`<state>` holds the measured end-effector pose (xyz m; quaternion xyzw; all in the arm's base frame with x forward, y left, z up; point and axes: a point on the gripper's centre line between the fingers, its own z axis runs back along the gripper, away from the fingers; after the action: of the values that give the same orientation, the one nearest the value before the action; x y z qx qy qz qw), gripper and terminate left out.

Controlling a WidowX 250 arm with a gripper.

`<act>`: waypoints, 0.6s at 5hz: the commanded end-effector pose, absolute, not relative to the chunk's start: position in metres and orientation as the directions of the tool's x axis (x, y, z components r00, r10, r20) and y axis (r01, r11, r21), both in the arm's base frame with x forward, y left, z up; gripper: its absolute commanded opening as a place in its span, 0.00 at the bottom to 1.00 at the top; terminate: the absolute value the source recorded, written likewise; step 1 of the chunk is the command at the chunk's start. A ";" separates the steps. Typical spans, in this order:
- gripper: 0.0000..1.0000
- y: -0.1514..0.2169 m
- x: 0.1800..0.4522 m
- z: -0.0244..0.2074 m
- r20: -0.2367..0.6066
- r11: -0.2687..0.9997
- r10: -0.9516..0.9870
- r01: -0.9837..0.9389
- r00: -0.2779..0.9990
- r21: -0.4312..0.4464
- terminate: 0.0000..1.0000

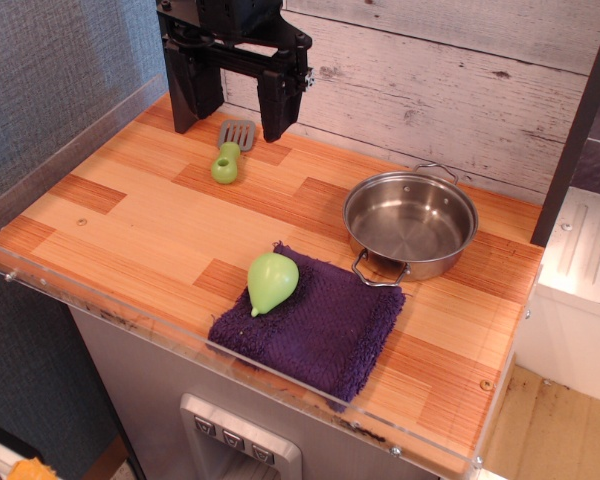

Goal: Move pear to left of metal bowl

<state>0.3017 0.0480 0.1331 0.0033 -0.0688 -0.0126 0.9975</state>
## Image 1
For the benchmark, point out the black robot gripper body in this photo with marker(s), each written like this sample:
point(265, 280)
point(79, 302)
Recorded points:
point(250, 38)

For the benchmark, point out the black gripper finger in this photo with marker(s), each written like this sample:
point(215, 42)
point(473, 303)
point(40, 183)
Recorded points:
point(279, 100)
point(195, 88)

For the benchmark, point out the green toy pear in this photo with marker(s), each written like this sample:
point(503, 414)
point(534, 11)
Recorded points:
point(272, 278)

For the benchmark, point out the purple folded towel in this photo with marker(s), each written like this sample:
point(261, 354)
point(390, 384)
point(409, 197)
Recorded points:
point(328, 334)

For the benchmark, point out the grey toy fridge cabinet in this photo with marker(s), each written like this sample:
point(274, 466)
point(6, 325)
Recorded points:
point(146, 383)

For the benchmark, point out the white toy sink unit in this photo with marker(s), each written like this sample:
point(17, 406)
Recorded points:
point(559, 335)

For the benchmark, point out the yellow object bottom left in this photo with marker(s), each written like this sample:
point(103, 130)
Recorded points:
point(31, 469)

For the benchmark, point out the green handled grey spatula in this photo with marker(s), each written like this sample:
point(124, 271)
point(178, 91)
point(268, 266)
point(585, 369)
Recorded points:
point(235, 137)

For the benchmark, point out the metal bowl with handles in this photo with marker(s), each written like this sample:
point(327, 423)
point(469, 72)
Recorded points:
point(408, 225)

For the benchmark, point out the clear acrylic guard rail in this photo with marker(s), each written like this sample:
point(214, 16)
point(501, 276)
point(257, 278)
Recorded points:
point(123, 221)

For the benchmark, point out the dark right shelf post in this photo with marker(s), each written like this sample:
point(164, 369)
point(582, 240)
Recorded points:
point(566, 167)

